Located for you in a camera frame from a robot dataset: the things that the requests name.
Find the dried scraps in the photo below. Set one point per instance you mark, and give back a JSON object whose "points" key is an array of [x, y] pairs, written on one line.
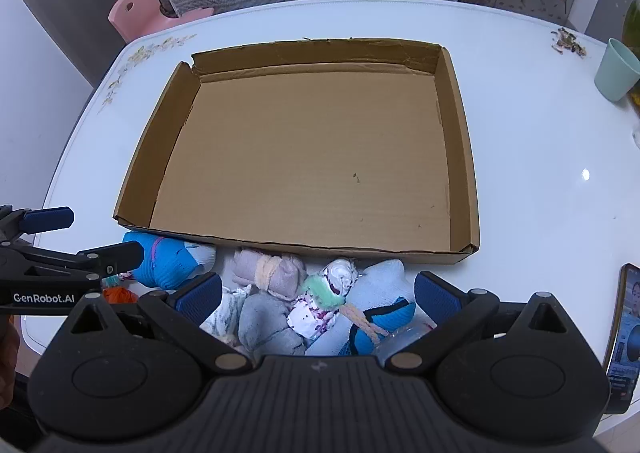
{"points": [[567, 43]]}

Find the light blue sock bundle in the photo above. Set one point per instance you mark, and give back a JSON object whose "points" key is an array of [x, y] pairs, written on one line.
{"points": [[380, 283]]}

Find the white purple-print bag green tie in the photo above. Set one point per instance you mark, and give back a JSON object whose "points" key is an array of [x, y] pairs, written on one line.
{"points": [[315, 318]]}

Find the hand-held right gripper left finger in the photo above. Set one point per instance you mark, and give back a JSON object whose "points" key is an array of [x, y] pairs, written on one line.
{"points": [[200, 295]]}

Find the pink plastic stool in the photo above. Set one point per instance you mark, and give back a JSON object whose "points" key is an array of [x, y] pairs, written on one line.
{"points": [[137, 13]]}

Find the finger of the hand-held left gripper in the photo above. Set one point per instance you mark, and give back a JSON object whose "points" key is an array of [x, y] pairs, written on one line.
{"points": [[47, 219], [125, 255]]}

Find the green bottle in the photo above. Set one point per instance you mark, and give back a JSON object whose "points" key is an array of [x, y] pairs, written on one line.
{"points": [[634, 33]]}

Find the white blue-striped sock bundle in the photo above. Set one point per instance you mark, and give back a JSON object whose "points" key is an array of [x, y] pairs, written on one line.
{"points": [[222, 313]]}

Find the smartphone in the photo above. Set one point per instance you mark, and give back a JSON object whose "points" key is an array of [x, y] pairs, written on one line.
{"points": [[625, 333]]}

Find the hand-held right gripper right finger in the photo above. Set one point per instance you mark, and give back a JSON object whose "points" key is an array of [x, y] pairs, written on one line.
{"points": [[440, 295]]}

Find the grey sock bundle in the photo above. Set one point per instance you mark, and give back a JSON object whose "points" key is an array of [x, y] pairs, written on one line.
{"points": [[265, 323]]}

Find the orange plastic bag bundle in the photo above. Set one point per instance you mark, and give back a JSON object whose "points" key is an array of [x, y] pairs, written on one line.
{"points": [[117, 294]]}

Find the pink-beige sock bundle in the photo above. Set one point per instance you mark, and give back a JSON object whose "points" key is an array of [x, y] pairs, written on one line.
{"points": [[280, 278]]}

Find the green cup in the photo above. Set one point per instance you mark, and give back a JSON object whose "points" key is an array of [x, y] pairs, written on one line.
{"points": [[615, 73]]}

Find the cardboard box tray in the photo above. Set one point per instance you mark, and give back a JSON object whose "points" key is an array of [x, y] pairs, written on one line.
{"points": [[310, 143]]}

